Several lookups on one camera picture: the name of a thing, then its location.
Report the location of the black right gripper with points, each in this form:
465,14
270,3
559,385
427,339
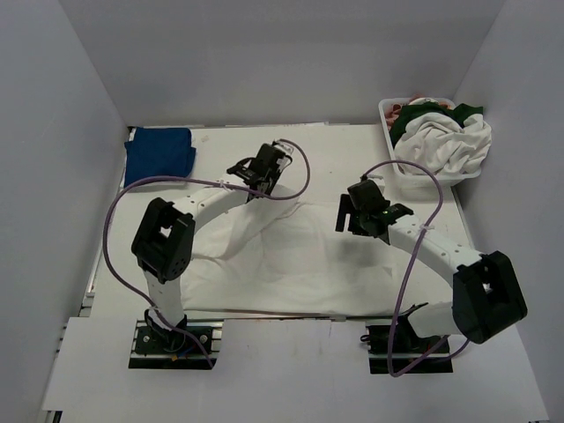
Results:
347,207

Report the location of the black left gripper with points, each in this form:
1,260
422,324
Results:
276,178

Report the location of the cream white t shirt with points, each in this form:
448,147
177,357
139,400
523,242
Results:
443,146

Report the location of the dark green t shirt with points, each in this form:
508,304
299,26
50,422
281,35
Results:
410,112

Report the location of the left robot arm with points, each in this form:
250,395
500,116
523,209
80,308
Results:
164,240

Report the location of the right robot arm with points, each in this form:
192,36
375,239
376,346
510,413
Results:
486,296

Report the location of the white plastic laundry basket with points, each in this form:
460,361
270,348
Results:
413,181

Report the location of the folded blue t shirt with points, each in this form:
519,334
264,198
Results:
158,152

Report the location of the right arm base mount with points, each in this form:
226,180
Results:
406,349

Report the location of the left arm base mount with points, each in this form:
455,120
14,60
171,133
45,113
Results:
149,351

